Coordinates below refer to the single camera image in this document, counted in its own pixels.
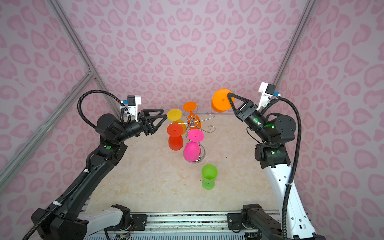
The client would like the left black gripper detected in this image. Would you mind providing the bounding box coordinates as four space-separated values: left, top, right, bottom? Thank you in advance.
115 109 167 145

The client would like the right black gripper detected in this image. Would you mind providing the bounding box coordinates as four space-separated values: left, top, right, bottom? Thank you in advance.
227 95 273 145

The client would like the orange wine glass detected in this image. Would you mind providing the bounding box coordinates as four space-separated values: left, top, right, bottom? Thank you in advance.
183 102 202 130
211 89 232 113

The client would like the pink wine glass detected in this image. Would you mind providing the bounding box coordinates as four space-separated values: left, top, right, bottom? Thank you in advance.
183 129 205 162

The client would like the green wine glass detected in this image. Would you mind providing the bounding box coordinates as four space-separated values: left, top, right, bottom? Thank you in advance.
201 164 218 190

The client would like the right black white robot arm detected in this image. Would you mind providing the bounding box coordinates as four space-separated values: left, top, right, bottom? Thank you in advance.
227 93 325 240

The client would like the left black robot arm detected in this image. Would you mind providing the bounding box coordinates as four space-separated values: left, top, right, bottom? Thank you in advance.
23 109 167 240

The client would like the yellow wine glass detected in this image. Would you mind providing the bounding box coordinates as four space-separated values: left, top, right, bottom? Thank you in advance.
167 109 186 135

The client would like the red wine glass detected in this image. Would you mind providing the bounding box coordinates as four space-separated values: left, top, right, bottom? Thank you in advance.
167 123 184 151

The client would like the left diagonal aluminium strut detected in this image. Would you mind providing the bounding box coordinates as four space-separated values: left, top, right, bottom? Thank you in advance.
1 71 95 193

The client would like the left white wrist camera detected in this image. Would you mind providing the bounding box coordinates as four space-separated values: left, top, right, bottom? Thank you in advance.
120 96 142 121

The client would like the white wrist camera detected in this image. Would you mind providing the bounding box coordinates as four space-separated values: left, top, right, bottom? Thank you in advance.
120 96 142 121
258 82 281 110

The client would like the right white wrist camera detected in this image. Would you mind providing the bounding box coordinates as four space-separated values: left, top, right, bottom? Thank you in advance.
258 82 281 110

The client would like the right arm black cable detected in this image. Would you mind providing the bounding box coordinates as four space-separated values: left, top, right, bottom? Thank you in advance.
260 96 302 240

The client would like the chrome wire glass rack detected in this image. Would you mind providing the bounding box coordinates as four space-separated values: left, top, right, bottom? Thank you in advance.
173 102 216 164

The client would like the right corner aluminium post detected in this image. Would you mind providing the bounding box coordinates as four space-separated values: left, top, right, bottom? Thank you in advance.
273 0 318 86

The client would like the corner aluminium post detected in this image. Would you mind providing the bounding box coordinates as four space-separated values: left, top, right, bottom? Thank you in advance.
273 0 318 86
47 1 107 120

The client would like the left corner aluminium post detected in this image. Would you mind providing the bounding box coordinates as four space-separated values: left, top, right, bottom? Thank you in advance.
47 1 107 120

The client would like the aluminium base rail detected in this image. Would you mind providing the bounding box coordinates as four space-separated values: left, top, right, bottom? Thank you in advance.
80 211 307 240

